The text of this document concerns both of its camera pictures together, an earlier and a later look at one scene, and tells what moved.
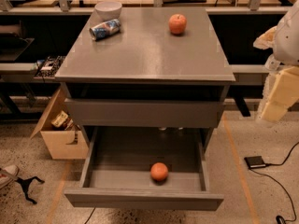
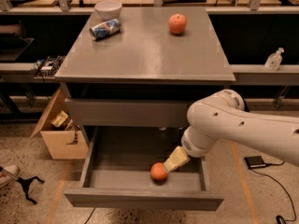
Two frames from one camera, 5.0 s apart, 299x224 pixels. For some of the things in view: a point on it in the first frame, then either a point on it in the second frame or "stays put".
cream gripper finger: x=281 y=91 -> x=177 y=159
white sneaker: x=8 y=174 stays put
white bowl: x=108 y=10 stays put
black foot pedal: x=255 y=161 stays put
